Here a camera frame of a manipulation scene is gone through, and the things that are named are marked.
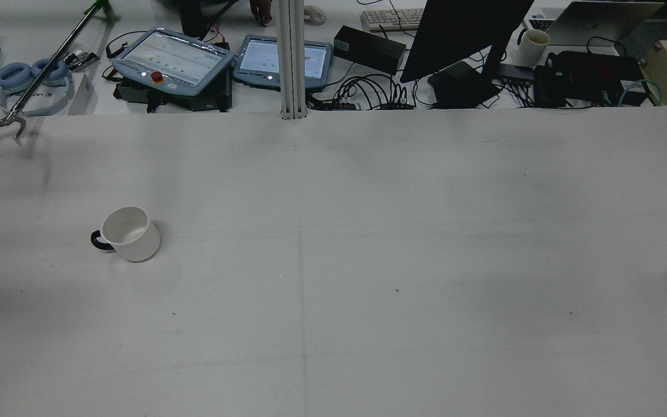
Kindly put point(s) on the black base under pendant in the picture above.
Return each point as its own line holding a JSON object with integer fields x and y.
{"x": 182, "y": 98}

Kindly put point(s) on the black electronics box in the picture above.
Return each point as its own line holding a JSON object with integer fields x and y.
{"x": 591, "y": 78}

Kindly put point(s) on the silver laptop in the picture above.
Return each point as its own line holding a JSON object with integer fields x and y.
{"x": 597, "y": 22}

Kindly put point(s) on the light blue headphones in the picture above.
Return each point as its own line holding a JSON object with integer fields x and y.
{"x": 17, "y": 78}

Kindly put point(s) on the white keyboard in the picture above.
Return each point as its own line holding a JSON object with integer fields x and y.
{"x": 390, "y": 19}

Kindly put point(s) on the white computer mouse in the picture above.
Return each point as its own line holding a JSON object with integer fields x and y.
{"x": 314, "y": 14}

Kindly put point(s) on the white rectangular box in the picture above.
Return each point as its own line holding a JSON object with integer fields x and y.
{"x": 83, "y": 92}

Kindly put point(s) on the white mug with dark rim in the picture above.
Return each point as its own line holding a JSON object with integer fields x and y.
{"x": 531, "y": 46}

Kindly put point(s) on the grey-blue teach pendant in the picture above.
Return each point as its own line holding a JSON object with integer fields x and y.
{"x": 263, "y": 61}

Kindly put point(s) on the black rectangular box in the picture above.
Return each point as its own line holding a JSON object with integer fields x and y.
{"x": 368, "y": 49}

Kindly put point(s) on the metal reacher grabber tool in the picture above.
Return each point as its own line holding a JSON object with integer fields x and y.
{"x": 49, "y": 66}

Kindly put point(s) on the black computer monitor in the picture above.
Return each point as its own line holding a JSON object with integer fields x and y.
{"x": 455, "y": 37}

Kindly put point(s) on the teach pendant with red button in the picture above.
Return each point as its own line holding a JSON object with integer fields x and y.
{"x": 174, "y": 61}

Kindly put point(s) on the aluminium profile post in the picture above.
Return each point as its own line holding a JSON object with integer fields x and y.
{"x": 292, "y": 58}

